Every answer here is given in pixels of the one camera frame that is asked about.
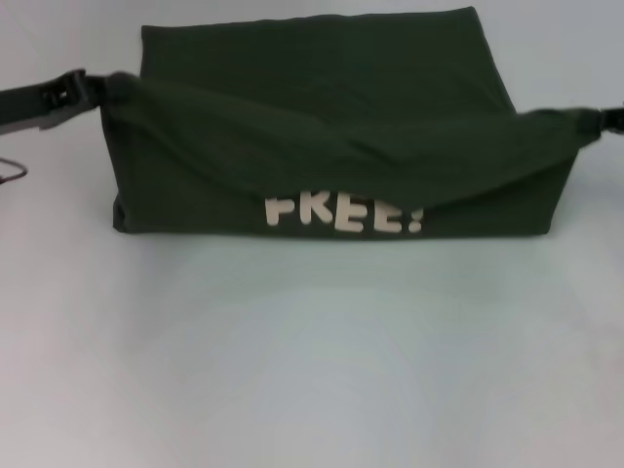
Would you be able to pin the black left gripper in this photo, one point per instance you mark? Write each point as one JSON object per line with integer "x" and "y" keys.
{"x": 24, "y": 105}

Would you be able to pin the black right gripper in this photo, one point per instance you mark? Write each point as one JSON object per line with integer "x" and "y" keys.
{"x": 615, "y": 119}

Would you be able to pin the dark green t-shirt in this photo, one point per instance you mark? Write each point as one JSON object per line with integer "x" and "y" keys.
{"x": 317, "y": 122}

